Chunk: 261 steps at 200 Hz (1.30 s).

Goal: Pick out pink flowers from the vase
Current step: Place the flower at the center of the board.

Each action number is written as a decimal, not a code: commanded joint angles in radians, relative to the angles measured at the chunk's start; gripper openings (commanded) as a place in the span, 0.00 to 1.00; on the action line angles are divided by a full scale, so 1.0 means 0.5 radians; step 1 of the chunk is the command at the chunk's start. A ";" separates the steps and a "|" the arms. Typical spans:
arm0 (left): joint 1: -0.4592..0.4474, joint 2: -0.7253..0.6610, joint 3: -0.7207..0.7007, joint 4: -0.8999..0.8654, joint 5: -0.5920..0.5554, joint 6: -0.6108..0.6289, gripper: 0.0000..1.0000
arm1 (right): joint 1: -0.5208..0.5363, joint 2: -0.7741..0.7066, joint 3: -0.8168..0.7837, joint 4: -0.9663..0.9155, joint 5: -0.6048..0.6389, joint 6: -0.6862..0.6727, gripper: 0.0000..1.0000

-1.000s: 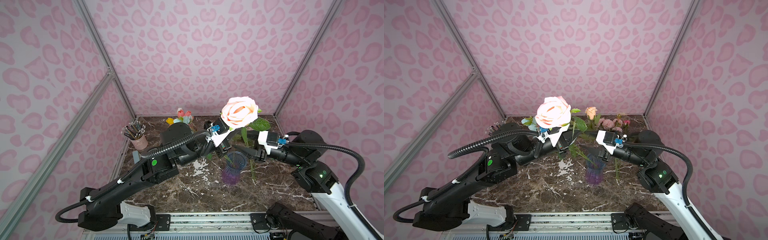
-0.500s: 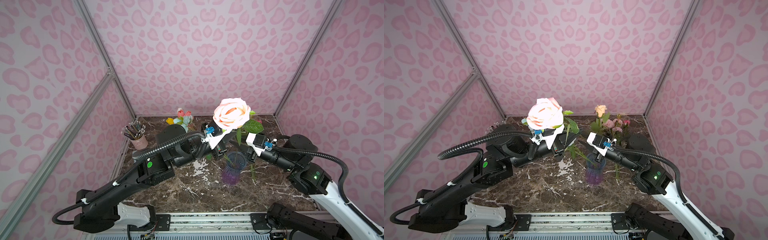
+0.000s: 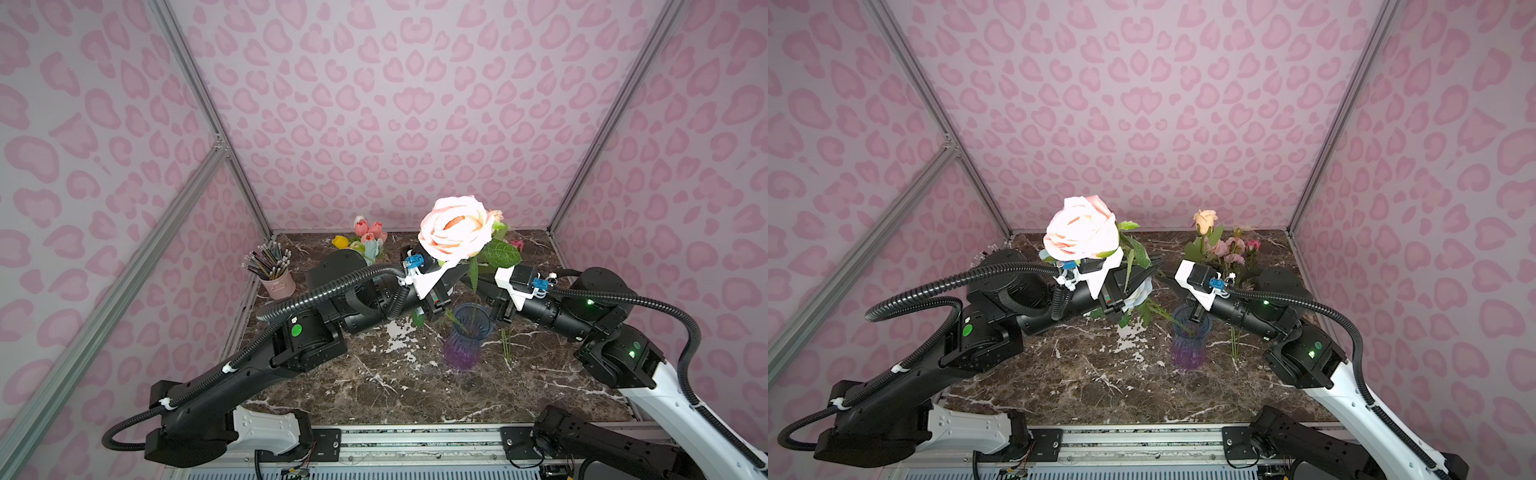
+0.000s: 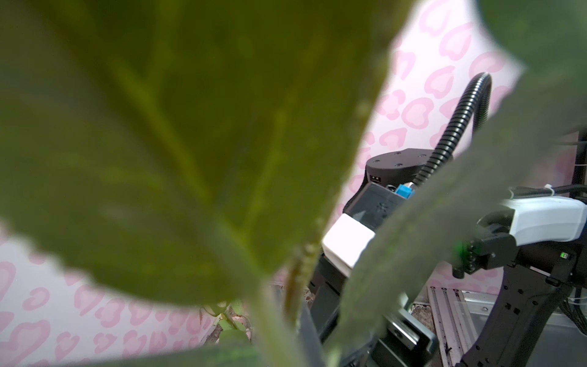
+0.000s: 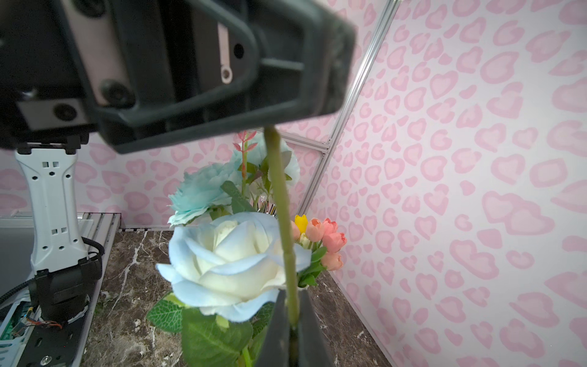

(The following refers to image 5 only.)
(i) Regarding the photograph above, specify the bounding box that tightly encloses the white rose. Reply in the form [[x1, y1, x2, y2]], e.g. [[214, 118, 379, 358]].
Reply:
[[156, 212, 286, 323]]

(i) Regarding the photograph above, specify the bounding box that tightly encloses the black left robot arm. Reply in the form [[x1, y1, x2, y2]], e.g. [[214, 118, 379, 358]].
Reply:
[[1, 1, 356, 324]]

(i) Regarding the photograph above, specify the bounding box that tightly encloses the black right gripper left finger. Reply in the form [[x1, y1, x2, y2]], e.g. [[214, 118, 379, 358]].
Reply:
[[255, 291, 290, 367]]

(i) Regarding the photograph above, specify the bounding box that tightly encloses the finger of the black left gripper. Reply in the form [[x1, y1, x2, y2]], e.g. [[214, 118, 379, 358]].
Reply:
[[51, 1, 356, 154]]

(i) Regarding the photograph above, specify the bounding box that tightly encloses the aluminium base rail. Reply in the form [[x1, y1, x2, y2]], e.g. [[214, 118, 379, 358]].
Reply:
[[0, 212, 122, 367]]

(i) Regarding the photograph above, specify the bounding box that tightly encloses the salmon pink rose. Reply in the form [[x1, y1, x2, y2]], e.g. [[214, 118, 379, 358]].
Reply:
[[264, 125, 300, 329]]

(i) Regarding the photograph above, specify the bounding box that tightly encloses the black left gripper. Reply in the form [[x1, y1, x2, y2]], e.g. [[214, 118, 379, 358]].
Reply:
[[0, 0, 194, 150]]

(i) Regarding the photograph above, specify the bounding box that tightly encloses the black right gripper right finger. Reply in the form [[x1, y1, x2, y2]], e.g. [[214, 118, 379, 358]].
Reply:
[[297, 290, 334, 367]]

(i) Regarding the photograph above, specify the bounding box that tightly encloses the tulip bunch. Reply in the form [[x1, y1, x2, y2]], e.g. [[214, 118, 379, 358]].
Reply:
[[292, 215, 347, 288]]

